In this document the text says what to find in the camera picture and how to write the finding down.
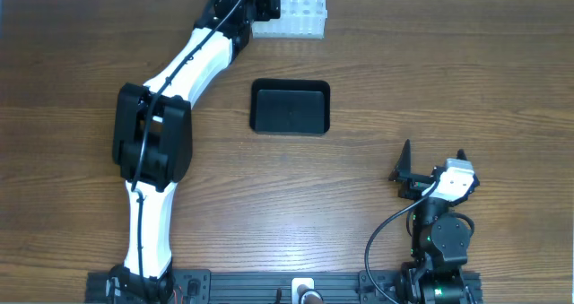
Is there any white test tube rack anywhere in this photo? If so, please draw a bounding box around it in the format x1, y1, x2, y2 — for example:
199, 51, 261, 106
250, 0, 329, 40

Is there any black tray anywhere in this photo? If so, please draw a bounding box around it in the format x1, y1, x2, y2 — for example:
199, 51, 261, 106
248, 77, 332, 137

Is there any mounting rail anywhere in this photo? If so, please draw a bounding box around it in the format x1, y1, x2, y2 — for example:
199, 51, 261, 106
84, 269, 483, 304

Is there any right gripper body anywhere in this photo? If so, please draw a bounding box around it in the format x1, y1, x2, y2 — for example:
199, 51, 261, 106
398, 170, 439, 201

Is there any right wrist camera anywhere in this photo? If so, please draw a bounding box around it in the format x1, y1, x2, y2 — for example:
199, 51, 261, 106
433, 158, 480, 203

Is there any black cable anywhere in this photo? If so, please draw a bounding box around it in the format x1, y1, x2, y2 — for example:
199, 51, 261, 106
363, 180, 443, 304
130, 0, 253, 193

